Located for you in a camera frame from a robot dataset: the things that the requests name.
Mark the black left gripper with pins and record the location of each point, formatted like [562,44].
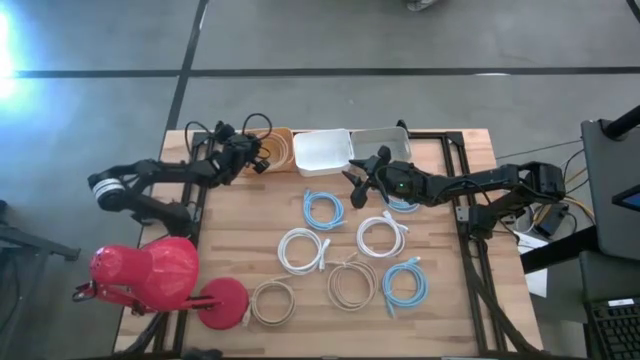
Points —
[240,152]

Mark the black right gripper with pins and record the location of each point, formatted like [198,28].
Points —
[390,192]

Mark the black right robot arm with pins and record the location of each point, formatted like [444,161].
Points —
[490,180]

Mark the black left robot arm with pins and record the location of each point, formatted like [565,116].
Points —
[150,172]

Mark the grey plastic bin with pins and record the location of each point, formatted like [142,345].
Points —
[372,140]

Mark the yellow plastic bin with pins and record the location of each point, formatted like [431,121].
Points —
[286,170]

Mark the white plastic bin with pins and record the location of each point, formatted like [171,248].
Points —
[322,152]

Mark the red plastic shell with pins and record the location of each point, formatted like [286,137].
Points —
[150,275]

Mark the red round disc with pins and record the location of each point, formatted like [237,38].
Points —
[225,305]

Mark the person's shoe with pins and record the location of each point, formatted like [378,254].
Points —
[420,4]

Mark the black power adapter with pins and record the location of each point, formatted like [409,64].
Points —
[550,222]

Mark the white paper sheet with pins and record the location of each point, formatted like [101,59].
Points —
[537,285]

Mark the black metal stand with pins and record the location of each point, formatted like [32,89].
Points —
[30,247]

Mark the grey laptop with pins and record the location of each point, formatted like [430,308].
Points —
[610,200]

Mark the black pole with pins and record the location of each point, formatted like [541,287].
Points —
[622,122]

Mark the black keyboard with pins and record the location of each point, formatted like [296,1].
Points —
[617,327]

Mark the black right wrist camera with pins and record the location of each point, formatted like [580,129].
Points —
[401,185]

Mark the black aluminium table frame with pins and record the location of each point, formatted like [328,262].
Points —
[435,134]

